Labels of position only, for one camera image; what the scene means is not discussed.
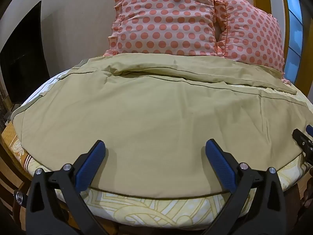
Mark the polka dot pillow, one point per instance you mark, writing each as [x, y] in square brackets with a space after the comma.
[166, 19]
[251, 31]

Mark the wooden bed frame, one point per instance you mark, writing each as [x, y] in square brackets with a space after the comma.
[12, 166]

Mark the window with yellow frame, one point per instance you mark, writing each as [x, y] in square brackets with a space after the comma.
[291, 31]

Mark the dark television screen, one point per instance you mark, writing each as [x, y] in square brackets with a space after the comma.
[23, 58]

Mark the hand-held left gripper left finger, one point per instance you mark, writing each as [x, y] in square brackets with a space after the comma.
[90, 162]

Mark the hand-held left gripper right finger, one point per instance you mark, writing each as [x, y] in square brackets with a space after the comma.
[221, 162]

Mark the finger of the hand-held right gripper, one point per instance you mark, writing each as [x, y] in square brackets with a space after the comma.
[303, 139]

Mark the yellow patterned bed sheet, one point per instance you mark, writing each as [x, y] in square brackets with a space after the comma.
[156, 210]

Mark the olive green bed cover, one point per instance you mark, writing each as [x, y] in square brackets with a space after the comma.
[156, 127]

